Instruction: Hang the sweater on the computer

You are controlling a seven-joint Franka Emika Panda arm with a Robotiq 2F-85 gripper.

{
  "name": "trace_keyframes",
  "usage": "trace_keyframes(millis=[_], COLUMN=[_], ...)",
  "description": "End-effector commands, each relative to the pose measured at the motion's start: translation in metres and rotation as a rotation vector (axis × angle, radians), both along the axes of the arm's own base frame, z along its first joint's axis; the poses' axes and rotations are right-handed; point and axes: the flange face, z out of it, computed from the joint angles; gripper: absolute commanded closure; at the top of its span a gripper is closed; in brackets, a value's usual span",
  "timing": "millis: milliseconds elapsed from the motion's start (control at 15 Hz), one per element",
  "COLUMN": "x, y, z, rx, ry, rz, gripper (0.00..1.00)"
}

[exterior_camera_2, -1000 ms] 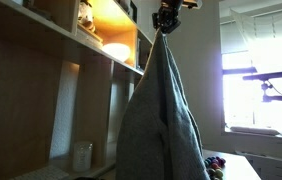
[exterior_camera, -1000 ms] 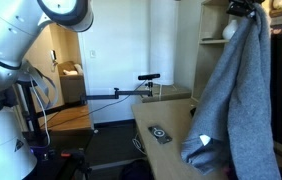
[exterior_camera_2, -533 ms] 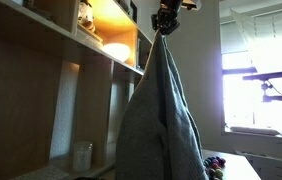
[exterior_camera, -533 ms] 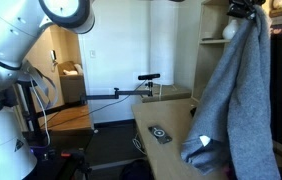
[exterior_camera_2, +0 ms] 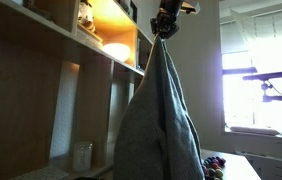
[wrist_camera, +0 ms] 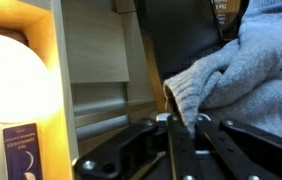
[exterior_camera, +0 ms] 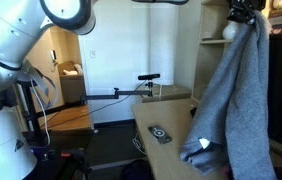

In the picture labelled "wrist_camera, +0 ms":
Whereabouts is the white lit bowl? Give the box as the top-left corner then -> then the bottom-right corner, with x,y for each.
0,31 -> 64,124

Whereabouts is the purple moon book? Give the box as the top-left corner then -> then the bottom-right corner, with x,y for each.
2,122 -> 44,180

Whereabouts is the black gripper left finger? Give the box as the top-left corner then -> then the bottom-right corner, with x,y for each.
73,113 -> 204,180

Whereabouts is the grey knit sweater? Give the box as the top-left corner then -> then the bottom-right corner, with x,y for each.
162,0 -> 282,141

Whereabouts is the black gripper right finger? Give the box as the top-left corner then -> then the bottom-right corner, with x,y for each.
193,113 -> 282,180

